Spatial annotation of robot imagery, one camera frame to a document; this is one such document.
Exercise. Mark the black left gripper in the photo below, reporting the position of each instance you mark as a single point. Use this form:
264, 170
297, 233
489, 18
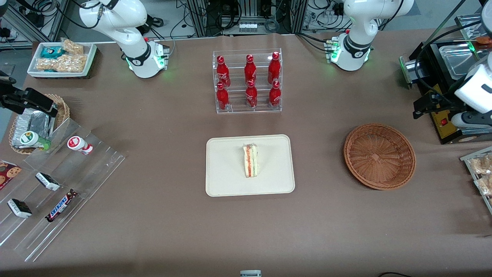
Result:
442, 100

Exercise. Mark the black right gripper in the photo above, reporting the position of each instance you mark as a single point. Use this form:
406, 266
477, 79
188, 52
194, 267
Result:
11, 98

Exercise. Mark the triangular sandwich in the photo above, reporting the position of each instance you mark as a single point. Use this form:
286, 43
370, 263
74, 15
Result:
251, 161

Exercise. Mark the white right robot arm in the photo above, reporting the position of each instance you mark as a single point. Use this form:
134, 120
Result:
130, 38

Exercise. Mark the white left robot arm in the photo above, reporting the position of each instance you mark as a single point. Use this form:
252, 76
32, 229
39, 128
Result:
357, 23

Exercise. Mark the light tan wicker basket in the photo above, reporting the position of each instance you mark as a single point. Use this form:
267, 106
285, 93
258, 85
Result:
62, 105

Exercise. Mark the black sandwich grill appliance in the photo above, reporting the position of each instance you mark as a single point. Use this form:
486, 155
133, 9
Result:
449, 61

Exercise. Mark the brown round wicker basket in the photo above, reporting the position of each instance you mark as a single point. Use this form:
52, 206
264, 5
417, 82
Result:
378, 156

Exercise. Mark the white rectangular snack tray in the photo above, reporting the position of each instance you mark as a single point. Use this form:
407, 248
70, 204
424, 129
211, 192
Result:
91, 57

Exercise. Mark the stainless steel tray stack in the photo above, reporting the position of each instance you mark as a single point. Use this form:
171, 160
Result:
467, 27

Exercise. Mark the cream plastic tray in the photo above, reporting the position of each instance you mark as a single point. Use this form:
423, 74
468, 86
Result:
223, 169

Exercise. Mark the silver foil container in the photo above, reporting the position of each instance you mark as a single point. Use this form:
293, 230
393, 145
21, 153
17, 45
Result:
34, 121

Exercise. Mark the green yoghurt bottle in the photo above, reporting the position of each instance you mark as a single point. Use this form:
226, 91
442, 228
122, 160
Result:
32, 139

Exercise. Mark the large rice cracker pack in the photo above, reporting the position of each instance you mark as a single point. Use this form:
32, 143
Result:
61, 63

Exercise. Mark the teal snack packet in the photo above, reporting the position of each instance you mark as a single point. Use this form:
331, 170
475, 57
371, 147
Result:
52, 52

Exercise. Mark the red yoghurt bottle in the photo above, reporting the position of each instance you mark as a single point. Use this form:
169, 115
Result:
78, 144

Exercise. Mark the small rice cracker pack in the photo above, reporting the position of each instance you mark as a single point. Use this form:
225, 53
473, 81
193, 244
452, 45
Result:
73, 47

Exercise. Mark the chocolate chip cookie box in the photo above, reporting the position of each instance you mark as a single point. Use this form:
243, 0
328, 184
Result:
9, 173

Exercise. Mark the black and white small box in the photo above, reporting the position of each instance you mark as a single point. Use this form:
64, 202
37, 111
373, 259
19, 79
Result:
19, 208
48, 181

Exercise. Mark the clear acrylic stepped display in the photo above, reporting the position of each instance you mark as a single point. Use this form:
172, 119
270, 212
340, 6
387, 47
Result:
88, 169

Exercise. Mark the wrapped pastry pack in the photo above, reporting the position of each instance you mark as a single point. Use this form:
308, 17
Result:
483, 164
485, 185

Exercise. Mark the snickers chocolate bar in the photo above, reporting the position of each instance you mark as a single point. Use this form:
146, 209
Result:
61, 206

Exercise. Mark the red cola bottle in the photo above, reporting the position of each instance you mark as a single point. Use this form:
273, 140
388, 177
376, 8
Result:
222, 98
275, 95
250, 69
221, 71
251, 96
274, 67

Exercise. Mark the clear acrylic bottle rack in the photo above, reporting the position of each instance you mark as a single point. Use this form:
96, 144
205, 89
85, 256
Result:
238, 108

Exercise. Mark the white power strip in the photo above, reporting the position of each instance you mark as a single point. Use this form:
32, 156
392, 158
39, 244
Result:
248, 27

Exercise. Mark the white labelled device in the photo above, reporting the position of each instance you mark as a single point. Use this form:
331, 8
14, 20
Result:
250, 273

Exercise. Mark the aluminium frame rack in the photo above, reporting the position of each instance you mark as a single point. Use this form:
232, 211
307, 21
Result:
198, 17

